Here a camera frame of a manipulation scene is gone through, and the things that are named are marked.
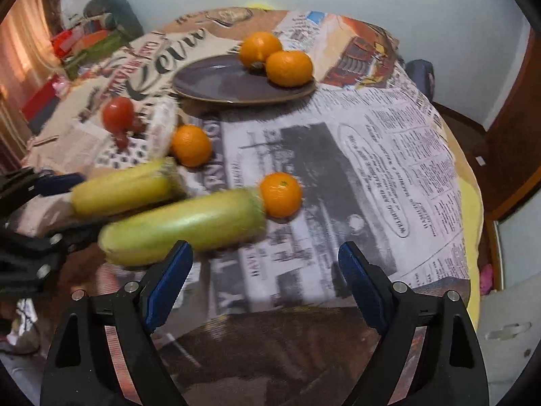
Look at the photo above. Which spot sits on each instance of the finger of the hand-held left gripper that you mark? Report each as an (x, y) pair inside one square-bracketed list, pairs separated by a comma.
[(59, 182), (29, 258)]

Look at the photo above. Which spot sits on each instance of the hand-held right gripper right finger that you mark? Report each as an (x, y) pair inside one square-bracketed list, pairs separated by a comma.
[(361, 284)]

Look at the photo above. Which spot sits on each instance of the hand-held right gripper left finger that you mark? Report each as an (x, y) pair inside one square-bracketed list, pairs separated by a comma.
[(165, 284)]

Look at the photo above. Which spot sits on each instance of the yellow zucchini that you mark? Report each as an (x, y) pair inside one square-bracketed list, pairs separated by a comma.
[(126, 188)]

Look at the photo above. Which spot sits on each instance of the pale green zucchini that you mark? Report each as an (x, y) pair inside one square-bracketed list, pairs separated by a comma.
[(181, 227)]

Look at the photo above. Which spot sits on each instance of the small red tomato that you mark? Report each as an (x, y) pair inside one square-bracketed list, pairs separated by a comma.
[(121, 140)]

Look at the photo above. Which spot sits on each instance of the red box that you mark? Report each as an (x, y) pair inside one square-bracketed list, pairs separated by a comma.
[(40, 97)]

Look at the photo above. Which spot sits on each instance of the large red tomato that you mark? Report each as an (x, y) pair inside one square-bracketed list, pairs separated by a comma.
[(118, 113)]

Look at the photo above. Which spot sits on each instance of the newspaper print tablecloth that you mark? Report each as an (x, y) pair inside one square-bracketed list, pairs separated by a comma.
[(338, 169)]

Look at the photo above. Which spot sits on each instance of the white ribbed dish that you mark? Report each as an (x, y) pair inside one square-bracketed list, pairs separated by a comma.
[(162, 124)]

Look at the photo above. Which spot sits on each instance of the orange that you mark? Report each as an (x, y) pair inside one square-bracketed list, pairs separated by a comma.
[(260, 49), (290, 68), (280, 195), (191, 145)]

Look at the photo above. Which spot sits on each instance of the pink toy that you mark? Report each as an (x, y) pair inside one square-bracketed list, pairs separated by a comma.
[(487, 278)]

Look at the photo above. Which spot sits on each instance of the yellow under cloth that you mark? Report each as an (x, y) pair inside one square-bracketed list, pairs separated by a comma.
[(471, 203)]

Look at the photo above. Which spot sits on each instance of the green packet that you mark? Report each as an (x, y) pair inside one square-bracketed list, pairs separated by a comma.
[(99, 48)]

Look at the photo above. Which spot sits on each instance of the orange curtain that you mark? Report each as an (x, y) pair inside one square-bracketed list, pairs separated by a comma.
[(23, 38)]

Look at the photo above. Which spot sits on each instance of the dark green chair back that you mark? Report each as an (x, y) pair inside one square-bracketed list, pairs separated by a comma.
[(116, 10)]

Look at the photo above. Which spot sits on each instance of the dark purple plate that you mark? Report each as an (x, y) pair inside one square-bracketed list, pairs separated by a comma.
[(219, 82)]

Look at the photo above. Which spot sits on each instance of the wooden door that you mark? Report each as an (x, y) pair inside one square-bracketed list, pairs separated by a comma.
[(513, 135)]

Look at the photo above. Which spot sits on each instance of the blue chair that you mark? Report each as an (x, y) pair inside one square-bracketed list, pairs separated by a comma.
[(420, 77)]

